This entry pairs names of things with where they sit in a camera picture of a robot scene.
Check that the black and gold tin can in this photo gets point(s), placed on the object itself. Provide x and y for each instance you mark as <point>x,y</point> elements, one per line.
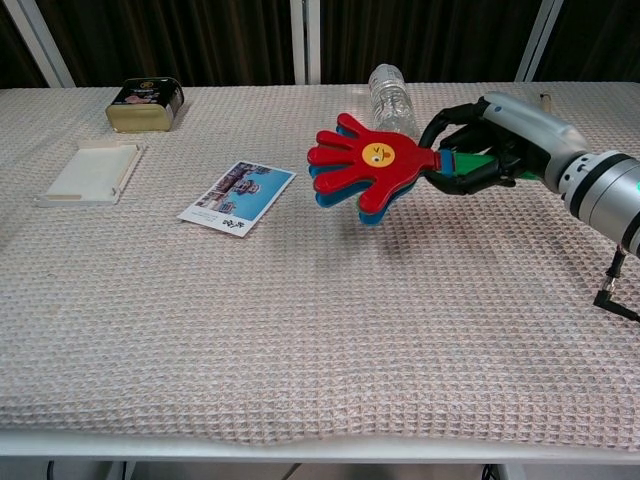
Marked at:
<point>145,114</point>

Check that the white upright frame post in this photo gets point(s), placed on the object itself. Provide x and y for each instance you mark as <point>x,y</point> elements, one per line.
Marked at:
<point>305,40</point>

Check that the white flat plastic tray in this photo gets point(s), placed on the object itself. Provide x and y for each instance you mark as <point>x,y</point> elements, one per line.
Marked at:
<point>85,175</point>

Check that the light wooden stick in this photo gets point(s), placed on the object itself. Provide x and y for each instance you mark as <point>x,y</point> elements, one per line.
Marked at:
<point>546,102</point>

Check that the beige waffle-weave table cloth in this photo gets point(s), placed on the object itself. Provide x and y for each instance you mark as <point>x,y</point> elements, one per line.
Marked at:
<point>300,340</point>

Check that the red hand-shaped clapper toy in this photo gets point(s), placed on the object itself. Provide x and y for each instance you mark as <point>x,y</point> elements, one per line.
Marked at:
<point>380,170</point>

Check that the black pleated curtain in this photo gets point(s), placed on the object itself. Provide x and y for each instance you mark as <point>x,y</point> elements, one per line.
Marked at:
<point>175,40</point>

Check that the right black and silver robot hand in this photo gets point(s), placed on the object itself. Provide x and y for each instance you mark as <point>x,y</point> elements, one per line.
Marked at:
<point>530,130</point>

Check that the photo postcard with blue sky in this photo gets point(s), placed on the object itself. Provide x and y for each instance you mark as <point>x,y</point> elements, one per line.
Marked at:
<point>235,200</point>

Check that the clear plastic water bottle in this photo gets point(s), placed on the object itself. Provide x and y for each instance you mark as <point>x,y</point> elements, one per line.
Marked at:
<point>390,100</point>

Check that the white slanted frame post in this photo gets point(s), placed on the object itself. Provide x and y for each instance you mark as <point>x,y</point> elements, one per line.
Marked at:
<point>537,45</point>
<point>46,56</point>

